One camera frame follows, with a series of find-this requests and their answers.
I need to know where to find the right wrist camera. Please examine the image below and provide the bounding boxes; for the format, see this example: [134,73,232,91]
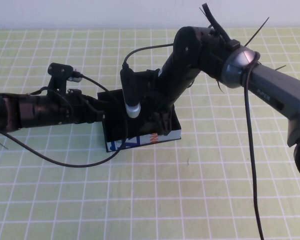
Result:
[119,63,143,119]

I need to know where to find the right camera black cable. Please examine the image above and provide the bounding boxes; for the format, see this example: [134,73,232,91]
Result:
[123,3,266,240]

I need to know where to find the camera black cable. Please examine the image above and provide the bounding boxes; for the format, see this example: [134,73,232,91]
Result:
[0,72,130,168]
[123,3,266,240]

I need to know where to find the black glasses case printed sides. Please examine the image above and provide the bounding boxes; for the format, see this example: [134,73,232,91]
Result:
[96,88,183,154]

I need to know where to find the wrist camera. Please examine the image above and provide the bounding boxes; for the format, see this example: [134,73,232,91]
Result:
[119,63,143,119]
[48,63,84,84]

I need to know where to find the left camera black cable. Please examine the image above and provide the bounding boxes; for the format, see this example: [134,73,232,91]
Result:
[0,72,130,168]

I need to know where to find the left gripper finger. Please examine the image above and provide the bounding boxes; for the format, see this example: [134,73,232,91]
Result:
[83,95,110,107]
[89,110,107,124]

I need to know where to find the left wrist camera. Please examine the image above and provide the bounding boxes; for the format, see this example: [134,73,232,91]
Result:
[48,63,84,84]

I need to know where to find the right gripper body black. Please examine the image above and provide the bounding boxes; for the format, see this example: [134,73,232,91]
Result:
[141,69,177,119]

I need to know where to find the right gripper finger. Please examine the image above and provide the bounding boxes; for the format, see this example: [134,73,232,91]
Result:
[152,112,166,136]
[163,111,174,136]

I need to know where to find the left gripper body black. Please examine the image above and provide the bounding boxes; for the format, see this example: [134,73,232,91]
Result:
[33,88,96,127]

